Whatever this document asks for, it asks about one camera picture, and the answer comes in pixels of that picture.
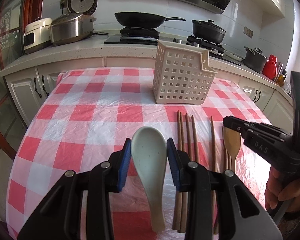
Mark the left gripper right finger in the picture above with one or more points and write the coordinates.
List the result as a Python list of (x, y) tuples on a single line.
[(240, 215)]

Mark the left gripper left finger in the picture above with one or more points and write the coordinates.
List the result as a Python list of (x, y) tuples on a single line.
[(58, 215)]

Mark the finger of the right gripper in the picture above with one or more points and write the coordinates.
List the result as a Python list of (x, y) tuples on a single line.
[(236, 124)]

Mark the wooden spatula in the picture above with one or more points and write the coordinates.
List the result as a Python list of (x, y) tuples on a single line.
[(232, 141)]

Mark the wooden chopstick five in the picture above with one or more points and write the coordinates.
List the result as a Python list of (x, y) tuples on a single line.
[(214, 169)]

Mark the wooden chopstick three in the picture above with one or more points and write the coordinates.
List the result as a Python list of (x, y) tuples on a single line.
[(188, 137)]

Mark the wooden chopstick two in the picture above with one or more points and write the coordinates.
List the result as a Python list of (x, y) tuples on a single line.
[(181, 147)]

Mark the wooden chopstick four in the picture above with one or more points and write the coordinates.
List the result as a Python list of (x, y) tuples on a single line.
[(194, 131)]

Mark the white ceramic spoon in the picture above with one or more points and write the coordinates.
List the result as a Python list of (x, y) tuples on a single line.
[(149, 153)]

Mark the right hand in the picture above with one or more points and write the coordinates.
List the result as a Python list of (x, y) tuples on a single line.
[(276, 193)]

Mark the wooden chopstick six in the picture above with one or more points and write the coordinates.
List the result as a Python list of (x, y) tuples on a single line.
[(225, 154)]

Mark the wooden chopstick seven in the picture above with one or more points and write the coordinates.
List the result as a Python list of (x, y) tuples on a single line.
[(229, 166)]

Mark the oil bottle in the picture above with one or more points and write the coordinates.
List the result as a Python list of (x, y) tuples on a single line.
[(281, 79)]

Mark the red thermos jug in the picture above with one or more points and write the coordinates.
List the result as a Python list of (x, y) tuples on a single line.
[(270, 68)]

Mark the dark stock pot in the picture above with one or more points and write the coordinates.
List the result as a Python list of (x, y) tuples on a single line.
[(255, 59)]

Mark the beige perforated plastic basket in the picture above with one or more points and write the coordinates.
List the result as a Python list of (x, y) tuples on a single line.
[(182, 74)]

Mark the black lidded pot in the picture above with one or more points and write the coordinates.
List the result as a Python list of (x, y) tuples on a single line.
[(208, 31)]

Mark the red white checkered tablecloth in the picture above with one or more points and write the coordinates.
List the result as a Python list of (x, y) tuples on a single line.
[(91, 113)]

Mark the black gas stove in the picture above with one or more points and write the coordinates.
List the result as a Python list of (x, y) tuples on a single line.
[(151, 37)]

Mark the black wok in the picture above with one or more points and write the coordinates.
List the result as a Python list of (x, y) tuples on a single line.
[(143, 20)]

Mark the white small cooker appliance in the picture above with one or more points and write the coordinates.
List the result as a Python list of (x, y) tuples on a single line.
[(37, 35)]

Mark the glass door wooden frame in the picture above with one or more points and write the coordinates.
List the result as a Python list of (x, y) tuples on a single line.
[(15, 15)]

